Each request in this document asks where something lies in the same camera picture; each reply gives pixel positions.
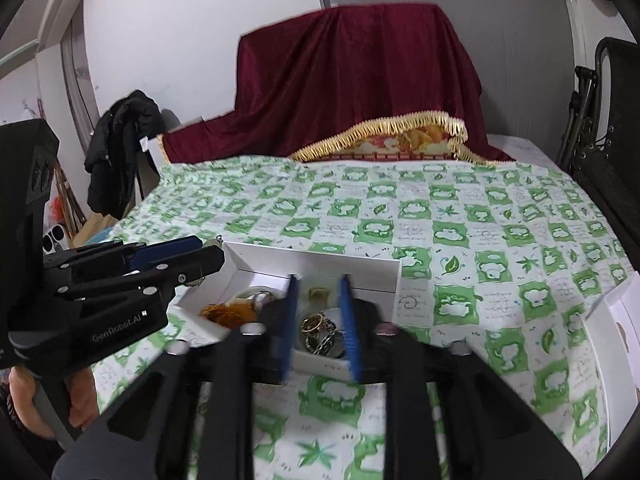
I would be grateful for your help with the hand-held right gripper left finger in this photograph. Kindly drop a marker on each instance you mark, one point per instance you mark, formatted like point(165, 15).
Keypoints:
point(286, 330)

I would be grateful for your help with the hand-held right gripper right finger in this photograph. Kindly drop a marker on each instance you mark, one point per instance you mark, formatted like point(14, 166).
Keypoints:
point(349, 330)

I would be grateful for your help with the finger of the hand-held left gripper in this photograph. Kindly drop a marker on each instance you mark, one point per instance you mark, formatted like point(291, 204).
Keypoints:
point(195, 266)
point(167, 252)

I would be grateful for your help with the oval amber stone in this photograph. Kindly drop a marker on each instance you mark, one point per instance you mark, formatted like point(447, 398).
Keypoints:
point(241, 302)

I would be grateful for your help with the white cardboard box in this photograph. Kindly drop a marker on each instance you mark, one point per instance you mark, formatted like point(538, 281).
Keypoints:
point(280, 265)

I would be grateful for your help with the person's left hand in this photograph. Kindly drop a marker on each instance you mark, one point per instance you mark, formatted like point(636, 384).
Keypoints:
point(82, 400)

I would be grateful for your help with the pale jade bangle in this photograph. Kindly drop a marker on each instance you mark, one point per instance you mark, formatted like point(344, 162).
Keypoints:
point(330, 347)
point(255, 292)

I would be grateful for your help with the black jacket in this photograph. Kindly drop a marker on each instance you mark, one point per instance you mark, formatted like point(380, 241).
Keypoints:
point(120, 150)

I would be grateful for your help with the green checked printed tablecloth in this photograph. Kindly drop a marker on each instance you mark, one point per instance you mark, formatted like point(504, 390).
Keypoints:
point(450, 240)

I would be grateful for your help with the gold-fringed floral cloth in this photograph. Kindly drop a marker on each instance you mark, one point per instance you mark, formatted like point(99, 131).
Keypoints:
point(395, 140)

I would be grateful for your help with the maroon velvet cloth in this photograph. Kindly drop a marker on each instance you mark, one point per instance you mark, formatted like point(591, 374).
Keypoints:
point(350, 80)

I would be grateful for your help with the white box lid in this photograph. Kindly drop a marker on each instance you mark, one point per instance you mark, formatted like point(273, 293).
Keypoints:
point(617, 330)

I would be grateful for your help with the black folding chair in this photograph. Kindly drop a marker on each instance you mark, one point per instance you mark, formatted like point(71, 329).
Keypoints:
point(600, 135)

